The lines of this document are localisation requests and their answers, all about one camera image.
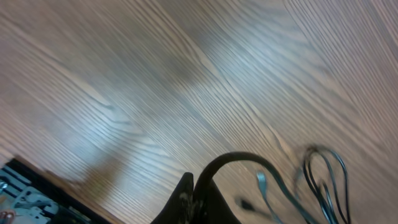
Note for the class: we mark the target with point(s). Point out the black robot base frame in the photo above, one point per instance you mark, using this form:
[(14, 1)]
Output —
[(27, 197)]

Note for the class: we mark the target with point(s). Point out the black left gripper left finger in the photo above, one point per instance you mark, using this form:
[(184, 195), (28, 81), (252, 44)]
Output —
[(177, 208)]

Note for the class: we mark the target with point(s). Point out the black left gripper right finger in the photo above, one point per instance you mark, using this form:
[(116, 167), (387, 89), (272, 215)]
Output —
[(214, 209)]

